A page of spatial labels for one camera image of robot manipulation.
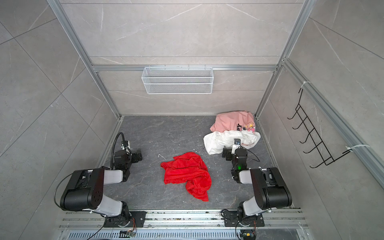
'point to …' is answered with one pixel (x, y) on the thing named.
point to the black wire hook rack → (314, 135)
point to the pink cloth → (233, 121)
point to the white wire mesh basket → (178, 80)
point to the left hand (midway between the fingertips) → (131, 147)
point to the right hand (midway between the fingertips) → (232, 145)
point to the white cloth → (215, 142)
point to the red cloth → (189, 168)
